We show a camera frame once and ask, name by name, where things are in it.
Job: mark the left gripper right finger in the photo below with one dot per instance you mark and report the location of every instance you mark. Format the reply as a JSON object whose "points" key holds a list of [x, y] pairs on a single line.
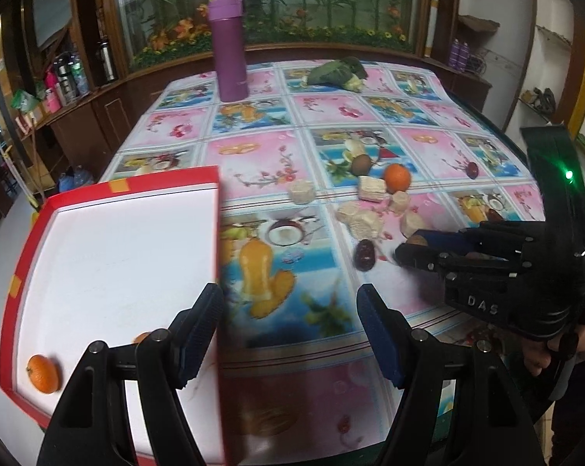
{"points": [[459, 404]]}

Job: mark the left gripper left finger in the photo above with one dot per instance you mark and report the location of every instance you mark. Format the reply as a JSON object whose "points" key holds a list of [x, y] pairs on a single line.
{"points": [[90, 425]]}

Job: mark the orange tangerine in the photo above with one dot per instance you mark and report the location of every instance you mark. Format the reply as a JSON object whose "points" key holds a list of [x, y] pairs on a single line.
{"points": [[141, 337], [397, 178], [42, 374]]}

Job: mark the red white tray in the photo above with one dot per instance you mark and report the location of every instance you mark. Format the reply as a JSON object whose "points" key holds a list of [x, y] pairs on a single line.
{"points": [[108, 262]]}

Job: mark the dark red date fruit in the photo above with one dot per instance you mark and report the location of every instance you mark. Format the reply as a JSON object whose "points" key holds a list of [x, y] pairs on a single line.
{"points": [[364, 256]]}

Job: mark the large round corn chunk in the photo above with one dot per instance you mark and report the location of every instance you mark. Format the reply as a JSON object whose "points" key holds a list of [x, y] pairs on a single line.
{"points": [[365, 224]]}

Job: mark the beige square corn chunk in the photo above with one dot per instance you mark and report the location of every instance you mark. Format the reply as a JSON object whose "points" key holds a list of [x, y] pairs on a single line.
{"points": [[371, 189]]}

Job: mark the brown kiwi fruit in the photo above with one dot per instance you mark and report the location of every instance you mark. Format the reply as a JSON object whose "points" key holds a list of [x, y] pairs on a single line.
{"points": [[361, 165]]}

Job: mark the small beige corn chunk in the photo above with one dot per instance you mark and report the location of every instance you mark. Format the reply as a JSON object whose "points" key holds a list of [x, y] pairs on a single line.
{"points": [[399, 202]]}

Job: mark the right human hand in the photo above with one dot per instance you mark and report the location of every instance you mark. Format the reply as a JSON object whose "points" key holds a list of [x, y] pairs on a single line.
{"points": [[538, 355]]}

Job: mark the purple bottles on shelf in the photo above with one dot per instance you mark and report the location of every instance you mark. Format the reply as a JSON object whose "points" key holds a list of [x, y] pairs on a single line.
{"points": [[459, 55]]}

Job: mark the fruit pattern tablecloth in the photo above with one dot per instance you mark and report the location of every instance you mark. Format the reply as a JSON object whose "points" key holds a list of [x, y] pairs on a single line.
{"points": [[298, 378]]}

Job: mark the green leafy vegetable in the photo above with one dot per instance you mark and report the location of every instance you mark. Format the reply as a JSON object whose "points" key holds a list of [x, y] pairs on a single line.
{"points": [[347, 73]]}

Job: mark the purple thermos bottle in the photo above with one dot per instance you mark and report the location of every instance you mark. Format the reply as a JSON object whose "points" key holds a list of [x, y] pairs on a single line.
{"points": [[227, 36]]}

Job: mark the flower bamboo glass panel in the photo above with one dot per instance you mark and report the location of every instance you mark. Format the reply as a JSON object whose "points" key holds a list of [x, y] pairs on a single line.
{"points": [[157, 31]]}

